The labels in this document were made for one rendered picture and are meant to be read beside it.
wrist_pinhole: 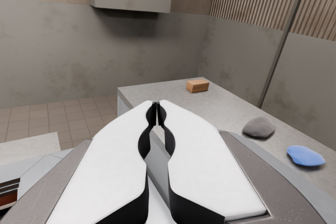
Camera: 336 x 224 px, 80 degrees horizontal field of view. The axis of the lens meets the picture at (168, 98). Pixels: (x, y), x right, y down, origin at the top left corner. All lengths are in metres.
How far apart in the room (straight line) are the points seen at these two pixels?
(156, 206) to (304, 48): 2.40
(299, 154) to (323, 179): 0.09
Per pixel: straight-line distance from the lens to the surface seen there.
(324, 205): 0.73
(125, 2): 2.75
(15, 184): 0.97
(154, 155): 0.84
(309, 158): 0.87
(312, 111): 2.79
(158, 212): 0.78
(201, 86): 1.16
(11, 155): 1.26
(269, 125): 0.96
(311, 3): 2.82
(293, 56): 2.83
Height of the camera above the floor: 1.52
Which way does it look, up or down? 27 degrees down
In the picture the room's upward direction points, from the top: 7 degrees clockwise
